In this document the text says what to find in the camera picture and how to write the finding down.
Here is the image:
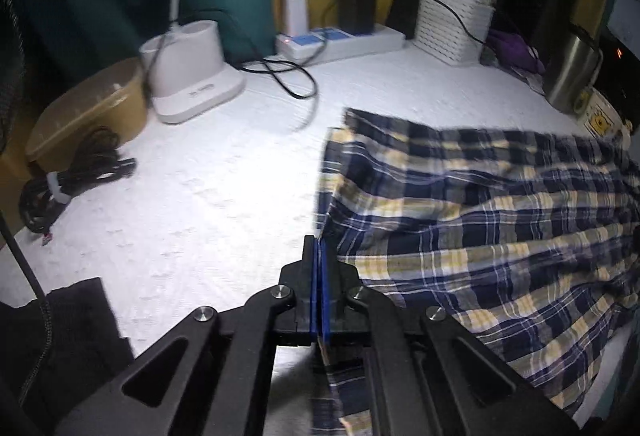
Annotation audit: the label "white charger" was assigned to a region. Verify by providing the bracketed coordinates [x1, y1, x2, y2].
[281, 0, 307, 37]

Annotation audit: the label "tan lidded container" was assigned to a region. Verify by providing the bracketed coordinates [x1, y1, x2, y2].
[25, 59, 148, 167]

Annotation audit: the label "black looped cable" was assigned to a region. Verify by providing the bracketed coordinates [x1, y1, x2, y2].
[240, 0, 341, 100]

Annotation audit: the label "black cable bundle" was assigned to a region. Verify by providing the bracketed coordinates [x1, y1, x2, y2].
[19, 126, 138, 247]

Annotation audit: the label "white plastic basket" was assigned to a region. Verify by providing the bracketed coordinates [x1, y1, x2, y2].
[414, 0, 496, 66]

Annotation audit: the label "plaid pants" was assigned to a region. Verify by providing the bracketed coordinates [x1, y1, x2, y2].
[310, 108, 640, 434]

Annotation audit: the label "black cloth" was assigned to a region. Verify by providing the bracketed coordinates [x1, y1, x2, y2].
[0, 277, 135, 436]

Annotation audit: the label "mug with bear print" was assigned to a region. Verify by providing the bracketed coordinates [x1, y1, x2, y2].
[575, 89, 633, 139]

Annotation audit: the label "white desk lamp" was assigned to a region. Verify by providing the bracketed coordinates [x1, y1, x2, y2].
[138, 0, 247, 124]

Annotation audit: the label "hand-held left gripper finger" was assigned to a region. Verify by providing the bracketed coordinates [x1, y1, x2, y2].
[52, 235, 321, 436]
[316, 239, 583, 436]

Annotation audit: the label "purple cloth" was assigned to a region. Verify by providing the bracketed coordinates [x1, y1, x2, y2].
[487, 29, 546, 72]

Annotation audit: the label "steel tumbler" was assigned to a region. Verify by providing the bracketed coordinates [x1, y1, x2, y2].
[544, 24, 603, 113]

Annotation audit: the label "white power strip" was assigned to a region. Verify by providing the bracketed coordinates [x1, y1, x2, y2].
[276, 24, 406, 66]

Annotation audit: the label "black charger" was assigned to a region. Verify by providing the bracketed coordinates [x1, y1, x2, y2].
[340, 0, 377, 34]

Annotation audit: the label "cardboard box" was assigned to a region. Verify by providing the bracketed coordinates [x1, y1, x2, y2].
[0, 116, 36, 189]

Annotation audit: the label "black charger cable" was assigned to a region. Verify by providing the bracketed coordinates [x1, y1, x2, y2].
[350, 0, 483, 44]

